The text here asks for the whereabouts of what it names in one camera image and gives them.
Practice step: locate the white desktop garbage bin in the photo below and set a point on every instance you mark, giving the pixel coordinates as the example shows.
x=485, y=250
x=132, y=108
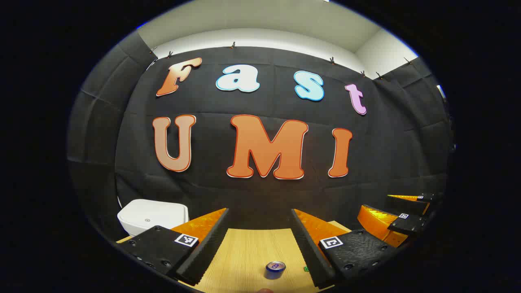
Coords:
x=150, y=213

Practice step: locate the wooden desktop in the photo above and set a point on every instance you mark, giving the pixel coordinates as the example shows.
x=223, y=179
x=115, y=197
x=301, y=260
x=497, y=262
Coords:
x=248, y=252

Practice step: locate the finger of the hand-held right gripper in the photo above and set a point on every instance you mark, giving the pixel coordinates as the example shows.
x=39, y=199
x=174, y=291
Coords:
x=407, y=205
x=407, y=224

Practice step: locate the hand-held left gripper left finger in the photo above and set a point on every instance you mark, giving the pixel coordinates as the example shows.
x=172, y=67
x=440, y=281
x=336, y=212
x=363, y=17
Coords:
x=203, y=252

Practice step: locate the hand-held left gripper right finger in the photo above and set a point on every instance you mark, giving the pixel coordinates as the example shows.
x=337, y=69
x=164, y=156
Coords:
x=311, y=252

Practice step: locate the blue pop can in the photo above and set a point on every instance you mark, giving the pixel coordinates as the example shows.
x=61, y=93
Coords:
x=275, y=270

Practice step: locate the black backdrop cloth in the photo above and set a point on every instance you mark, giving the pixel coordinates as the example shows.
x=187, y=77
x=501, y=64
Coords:
x=244, y=195

